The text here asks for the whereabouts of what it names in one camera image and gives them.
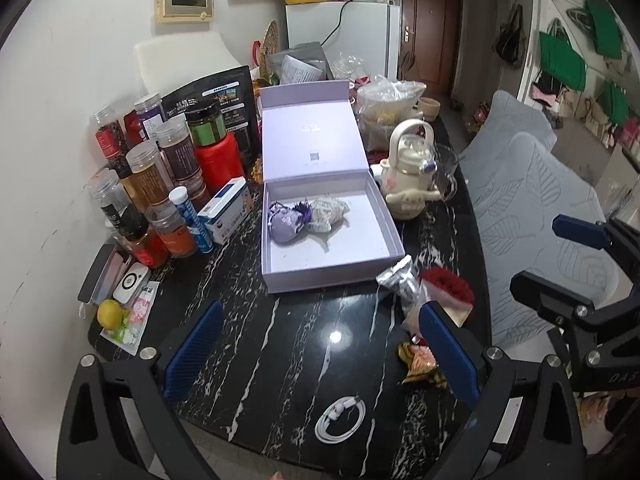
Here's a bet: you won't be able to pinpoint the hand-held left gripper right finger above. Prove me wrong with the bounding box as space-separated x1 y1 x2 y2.
419 301 586 480

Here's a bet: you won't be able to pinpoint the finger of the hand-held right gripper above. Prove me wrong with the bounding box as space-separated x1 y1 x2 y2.
510 270 640 335
552 214 640 273

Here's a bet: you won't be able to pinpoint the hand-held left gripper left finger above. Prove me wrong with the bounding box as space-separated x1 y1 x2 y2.
57 301 226 480

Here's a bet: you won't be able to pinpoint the gold patterned pouch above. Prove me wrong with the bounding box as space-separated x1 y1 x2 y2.
397 341 451 390

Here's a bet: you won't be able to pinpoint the red fluffy scrunchie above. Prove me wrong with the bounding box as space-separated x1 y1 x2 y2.
419 267 475 311

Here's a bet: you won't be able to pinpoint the silver foil packet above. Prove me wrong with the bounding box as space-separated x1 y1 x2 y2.
376 255 423 318

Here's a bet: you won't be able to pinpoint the white cable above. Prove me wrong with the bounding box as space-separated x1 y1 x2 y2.
314 394 367 444

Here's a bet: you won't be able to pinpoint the lavender gift box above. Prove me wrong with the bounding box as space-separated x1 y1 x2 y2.
257 81 406 295

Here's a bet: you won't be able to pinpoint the grey leaf pattern cushion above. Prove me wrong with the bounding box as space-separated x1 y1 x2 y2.
465 90 558 153
459 132 626 346

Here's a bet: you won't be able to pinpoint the white sachet packets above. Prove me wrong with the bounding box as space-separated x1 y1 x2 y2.
101 282 161 357

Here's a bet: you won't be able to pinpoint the white cabinet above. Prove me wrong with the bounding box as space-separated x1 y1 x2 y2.
595 145 640 221

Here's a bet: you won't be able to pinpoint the white power bank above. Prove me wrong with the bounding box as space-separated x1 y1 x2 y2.
112 263 150 305

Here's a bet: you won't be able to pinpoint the yellow lemon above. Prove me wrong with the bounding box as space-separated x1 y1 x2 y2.
97 300 124 330

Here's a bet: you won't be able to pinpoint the pink case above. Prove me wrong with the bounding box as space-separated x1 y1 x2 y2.
97 252 133 301

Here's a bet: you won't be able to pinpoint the jar of orange spice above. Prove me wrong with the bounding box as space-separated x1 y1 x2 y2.
150 202 197 259

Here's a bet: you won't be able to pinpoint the black capped sauce bottle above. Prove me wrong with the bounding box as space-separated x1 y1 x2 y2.
117 205 169 268

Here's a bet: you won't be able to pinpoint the blue tablet tube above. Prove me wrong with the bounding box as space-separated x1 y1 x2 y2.
168 186 215 255

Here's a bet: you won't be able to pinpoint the row of handbags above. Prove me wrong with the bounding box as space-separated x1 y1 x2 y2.
530 67 640 148

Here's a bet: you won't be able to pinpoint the black phone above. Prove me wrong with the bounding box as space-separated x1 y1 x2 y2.
77 243 118 307

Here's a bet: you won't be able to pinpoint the green tote bag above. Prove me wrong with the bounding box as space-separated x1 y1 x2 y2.
602 81 630 126
539 30 587 92
586 0 623 60

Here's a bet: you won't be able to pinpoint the blue white medicine box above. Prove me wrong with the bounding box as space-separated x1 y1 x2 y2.
197 177 254 246

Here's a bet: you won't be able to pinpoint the clear glass mug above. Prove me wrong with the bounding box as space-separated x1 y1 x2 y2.
430 142 461 203

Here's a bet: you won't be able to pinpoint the purple sachet pouch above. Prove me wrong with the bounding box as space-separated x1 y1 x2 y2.
268 201 313 244

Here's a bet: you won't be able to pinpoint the cream ceramic teapot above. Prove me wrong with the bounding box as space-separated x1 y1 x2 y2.
378 119 443 220

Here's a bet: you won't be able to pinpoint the clear jar black contents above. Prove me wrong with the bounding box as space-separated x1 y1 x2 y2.
89 169 132 226

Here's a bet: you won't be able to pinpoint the clear jar amber contents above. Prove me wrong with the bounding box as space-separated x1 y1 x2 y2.
126 140 172 206

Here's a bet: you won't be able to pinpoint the red canister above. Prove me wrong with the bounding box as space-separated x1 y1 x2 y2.
194 132 246 192

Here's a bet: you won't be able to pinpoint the white sachet pouch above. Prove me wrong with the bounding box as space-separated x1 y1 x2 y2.
306 196 350 233

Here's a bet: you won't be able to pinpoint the tall jar brown contents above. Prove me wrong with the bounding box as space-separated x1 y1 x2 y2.
155 115 202 182

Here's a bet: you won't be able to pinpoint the dark hanging handbag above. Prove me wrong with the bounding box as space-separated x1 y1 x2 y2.
495 4 526 66

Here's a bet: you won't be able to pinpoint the dark jar green band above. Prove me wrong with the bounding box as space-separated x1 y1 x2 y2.
185 102 227 146

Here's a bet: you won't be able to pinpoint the clear jar red contents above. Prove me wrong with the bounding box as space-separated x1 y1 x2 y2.
95 105 132 167

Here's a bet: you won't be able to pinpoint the small red jar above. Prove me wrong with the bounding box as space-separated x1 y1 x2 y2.
123 110 146 147

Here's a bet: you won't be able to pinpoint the plastic bag of food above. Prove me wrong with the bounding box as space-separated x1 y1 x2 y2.
356 75 428 153

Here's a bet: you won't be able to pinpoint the clear jar purple label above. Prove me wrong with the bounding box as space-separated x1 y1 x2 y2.
134 93 167 139

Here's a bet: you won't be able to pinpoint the brown door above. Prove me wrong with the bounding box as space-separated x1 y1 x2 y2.
400 0 463 96

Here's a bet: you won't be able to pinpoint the crumpled clear plastic bag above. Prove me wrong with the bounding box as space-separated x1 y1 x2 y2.
332 52 369 81

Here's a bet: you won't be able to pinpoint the white fridge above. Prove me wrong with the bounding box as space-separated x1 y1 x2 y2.
285 1 402 81

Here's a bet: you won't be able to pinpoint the woven straw fan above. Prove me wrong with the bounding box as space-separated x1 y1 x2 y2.
257 20 279 78

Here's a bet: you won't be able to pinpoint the grey paper bag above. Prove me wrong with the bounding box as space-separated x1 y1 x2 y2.
265 41 328 86

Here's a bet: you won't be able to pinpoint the fridge power cable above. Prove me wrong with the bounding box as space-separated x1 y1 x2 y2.
320 0 354 48

